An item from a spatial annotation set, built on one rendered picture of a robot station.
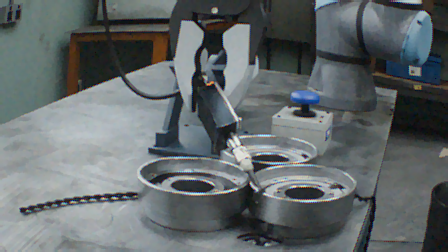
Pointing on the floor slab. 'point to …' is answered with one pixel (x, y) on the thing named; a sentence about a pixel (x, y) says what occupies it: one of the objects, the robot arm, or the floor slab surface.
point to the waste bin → (437, 220)
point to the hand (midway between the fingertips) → (208, 100)
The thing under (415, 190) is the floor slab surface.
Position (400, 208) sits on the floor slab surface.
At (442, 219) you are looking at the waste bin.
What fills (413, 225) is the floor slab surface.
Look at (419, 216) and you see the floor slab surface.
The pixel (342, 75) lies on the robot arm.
